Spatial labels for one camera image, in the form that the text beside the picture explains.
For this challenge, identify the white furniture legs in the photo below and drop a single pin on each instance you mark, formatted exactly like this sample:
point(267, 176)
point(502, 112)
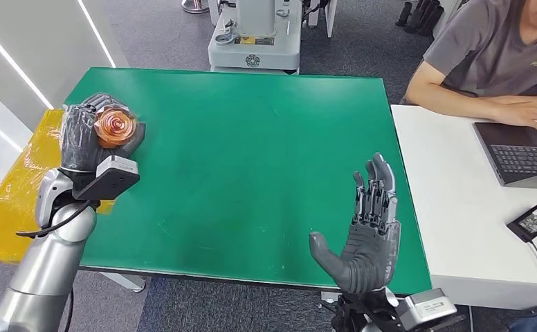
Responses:
point(328, 16)

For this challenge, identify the grey wheeled machine base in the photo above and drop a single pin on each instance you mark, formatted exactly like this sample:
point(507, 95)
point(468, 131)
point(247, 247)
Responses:
point(255, 50)

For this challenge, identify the black external drive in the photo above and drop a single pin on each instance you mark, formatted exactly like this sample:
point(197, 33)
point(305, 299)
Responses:
point(532, 223)

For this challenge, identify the person's right forearm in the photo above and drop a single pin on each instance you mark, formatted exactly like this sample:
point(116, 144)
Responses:
point(442, 98)

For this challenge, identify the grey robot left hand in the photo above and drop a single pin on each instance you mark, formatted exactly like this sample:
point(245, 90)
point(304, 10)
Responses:
point(76, 137)

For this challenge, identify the grey laptop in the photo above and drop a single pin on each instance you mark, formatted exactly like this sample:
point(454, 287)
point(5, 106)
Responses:
point(520, 158)

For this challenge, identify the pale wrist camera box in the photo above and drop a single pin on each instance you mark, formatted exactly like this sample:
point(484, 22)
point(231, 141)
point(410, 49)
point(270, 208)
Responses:
point(110, 176)
point(426, 309)

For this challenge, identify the silver round stand base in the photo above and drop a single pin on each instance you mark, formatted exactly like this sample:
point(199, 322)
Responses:
point(195, 6)

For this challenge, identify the person's right hand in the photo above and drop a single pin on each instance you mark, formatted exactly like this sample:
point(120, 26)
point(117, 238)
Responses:
point(527, 114)

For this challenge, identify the white table leg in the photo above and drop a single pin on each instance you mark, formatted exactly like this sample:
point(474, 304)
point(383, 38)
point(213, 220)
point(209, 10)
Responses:
point(124, 280)

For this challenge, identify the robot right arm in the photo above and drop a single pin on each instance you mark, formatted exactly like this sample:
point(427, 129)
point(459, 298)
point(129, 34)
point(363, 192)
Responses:
point(365, 311)

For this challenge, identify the orange detergent bottle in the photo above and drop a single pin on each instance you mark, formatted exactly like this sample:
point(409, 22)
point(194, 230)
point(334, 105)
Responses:
point(115, 127)

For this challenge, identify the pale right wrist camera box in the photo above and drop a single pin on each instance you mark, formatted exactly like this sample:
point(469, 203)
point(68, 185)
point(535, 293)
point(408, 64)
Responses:
point(426, 309)

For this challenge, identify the black objects on floor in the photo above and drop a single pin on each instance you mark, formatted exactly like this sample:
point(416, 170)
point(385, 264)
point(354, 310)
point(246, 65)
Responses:
point(422, 16)

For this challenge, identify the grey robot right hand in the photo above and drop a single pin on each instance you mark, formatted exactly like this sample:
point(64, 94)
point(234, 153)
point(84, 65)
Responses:
point(369, 256)

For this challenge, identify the yellow taped cardboard box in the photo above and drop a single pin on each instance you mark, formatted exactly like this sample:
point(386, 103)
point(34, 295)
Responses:
point(7, 215)

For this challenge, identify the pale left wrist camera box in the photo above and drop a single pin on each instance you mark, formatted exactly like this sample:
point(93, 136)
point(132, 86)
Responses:
point(110, 176)

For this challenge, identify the person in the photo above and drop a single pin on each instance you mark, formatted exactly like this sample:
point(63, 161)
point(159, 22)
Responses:
point(484, 50)

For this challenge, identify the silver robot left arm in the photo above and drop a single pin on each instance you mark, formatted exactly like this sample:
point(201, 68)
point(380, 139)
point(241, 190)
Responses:
point(44, 270)

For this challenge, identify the person's left forearm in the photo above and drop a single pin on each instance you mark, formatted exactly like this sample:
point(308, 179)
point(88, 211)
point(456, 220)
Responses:
point(520, 99)

